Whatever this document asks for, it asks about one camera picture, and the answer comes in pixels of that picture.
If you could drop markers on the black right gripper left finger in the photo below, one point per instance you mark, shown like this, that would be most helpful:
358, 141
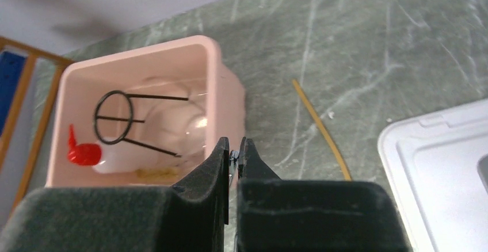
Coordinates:
190, 215

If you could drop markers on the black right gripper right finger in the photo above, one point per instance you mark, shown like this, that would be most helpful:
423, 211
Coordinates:
311, 215

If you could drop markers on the metal crucible tongs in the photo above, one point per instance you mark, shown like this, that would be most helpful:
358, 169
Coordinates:
233, 167

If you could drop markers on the white bottle red cap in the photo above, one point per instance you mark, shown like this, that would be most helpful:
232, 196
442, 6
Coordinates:
122, 157

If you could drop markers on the pink plastic bin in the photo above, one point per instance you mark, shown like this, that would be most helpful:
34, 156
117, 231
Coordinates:
83, 83

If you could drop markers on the black wire tripod stand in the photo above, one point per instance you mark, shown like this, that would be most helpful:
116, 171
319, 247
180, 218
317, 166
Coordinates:
130, 120

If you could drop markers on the yellow rubber tubing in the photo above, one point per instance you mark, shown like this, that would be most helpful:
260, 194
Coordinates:
323, 130

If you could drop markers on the clear glass flask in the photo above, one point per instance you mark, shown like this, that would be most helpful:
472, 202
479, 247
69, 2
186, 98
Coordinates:
177, 126

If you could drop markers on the white plastic lid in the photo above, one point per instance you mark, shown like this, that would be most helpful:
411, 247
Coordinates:
436, 165

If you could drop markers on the orange wooden rack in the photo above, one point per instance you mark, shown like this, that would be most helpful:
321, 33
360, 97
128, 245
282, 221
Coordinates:
23, 134

